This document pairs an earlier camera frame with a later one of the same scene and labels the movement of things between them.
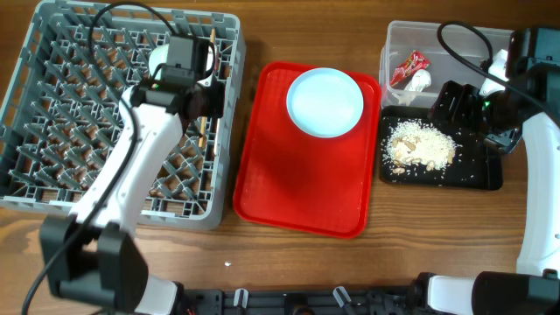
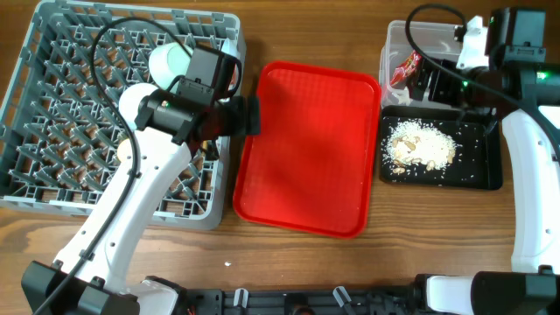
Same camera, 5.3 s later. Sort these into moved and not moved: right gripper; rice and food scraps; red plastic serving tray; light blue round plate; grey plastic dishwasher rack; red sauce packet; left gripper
Moved: light blue round plate; right gripper; left gripper
Not moved: rice and food scraps; grey plastic dishwasher rack; red plastic serving tray; red sauce packet
